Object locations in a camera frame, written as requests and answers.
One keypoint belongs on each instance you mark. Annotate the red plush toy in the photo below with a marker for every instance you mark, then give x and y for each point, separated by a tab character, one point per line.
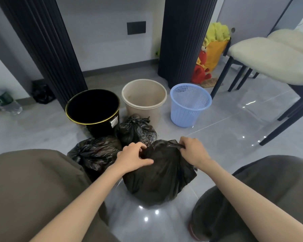
199	73

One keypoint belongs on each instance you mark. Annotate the beige plastic bin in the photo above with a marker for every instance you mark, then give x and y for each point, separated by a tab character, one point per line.
144	95

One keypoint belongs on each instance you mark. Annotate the black garbage bag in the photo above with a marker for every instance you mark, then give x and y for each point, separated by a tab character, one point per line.
136	131
159	178
96	153

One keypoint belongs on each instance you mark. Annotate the person's right leg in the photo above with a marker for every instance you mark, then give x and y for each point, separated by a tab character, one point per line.
280	178

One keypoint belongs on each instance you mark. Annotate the black wall outlet panel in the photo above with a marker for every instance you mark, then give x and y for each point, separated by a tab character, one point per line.
136	28

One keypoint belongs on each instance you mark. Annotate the person's left leg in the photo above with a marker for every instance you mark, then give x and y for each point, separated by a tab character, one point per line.
27	194

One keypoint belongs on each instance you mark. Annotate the person's left forearm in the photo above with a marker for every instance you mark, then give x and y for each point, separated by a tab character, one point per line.
78	206

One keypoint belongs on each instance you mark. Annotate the large clear water bottle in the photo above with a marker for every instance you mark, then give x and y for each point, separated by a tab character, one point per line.
5	102

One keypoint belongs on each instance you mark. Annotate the small crumpled black bag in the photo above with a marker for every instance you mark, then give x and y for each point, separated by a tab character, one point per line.
43	93

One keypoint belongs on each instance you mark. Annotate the person's right hand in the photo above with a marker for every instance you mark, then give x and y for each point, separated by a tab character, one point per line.
195	153

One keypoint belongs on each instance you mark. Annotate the blue mesh plastic bin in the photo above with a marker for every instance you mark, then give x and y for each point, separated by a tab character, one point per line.
186	115

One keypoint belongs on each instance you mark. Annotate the yellow plush toy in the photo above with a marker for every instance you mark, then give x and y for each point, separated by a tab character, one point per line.
216	50

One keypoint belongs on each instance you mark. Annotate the person's right pink shoe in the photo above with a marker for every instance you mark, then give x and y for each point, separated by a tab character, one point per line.
193	231

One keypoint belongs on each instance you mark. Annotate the cream cushioned chair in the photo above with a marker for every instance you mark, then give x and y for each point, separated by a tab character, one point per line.
293	40
267	60

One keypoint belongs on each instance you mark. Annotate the black bin with gold rim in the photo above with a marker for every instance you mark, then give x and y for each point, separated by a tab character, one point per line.
93	105

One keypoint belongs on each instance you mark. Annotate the person's leg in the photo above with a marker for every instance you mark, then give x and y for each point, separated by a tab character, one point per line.
280	178
27	194

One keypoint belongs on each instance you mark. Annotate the person's left hand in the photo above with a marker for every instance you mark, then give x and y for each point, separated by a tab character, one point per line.
131	158

